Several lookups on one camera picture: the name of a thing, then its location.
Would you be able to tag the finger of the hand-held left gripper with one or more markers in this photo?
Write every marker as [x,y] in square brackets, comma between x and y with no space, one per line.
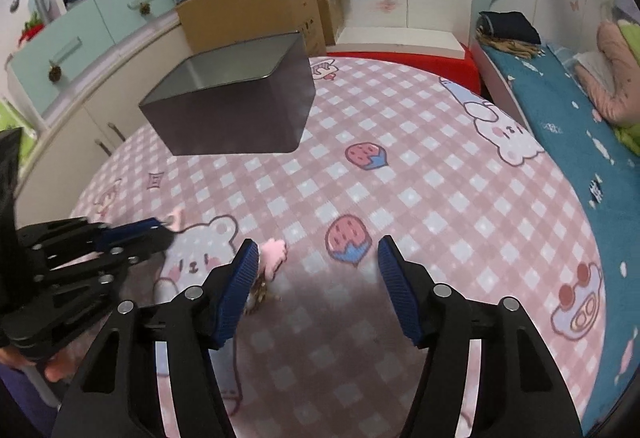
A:
[125,232]
[130,254]

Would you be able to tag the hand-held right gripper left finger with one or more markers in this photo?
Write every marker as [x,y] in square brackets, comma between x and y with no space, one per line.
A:
[237,298]

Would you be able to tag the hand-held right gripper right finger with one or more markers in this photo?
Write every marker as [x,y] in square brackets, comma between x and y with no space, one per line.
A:
[400,288]

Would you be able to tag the grey metal tin box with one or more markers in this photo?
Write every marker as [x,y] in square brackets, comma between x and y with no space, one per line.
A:
[235,113]

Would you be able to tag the person's left forearm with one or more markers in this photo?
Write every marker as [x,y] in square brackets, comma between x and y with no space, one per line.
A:
[25,398]

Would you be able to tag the person's left hand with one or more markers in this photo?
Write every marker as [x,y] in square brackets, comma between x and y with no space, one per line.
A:
[57,368]

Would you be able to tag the pink checked tablecloth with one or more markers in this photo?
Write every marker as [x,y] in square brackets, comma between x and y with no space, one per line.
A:
[400,178]

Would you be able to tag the beige curved cabinet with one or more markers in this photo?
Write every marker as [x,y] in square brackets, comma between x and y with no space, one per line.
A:
[90,108]

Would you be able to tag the green box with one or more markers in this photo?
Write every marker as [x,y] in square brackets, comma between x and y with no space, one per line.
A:
[7,116]

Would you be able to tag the pine cone ornament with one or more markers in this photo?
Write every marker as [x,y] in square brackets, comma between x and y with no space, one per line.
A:
[55,71]
[145,9]

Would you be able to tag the mint drawer cabinet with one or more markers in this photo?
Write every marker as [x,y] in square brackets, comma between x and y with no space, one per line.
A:
[100,28]

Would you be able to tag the blue printed bed sheet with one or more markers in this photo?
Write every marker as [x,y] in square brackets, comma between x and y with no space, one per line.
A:
[600,198]

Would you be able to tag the strawberry plush toy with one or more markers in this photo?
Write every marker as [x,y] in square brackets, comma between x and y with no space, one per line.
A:
[30,31]

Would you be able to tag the red ottoman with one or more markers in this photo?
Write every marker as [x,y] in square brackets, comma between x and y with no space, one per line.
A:
[450,66]

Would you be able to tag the large cardboard box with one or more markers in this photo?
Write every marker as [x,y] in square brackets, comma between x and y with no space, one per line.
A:
[250,3]

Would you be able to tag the tan scarf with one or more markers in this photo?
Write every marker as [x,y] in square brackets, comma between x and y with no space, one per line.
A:
[515,49]

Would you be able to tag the small cardboard box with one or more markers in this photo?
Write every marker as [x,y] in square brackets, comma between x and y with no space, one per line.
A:
[330,18]

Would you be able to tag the folded dark clothes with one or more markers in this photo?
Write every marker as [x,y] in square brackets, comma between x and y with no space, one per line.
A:
[510,26]

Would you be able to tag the white pillow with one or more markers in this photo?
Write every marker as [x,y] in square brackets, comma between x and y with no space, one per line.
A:
[592,68]

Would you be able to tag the pink and green pillow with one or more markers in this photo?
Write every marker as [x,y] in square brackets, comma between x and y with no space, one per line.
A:
[620,83]

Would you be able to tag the small butterfly sticker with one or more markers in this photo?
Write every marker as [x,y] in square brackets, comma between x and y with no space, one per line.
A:
[576,4]

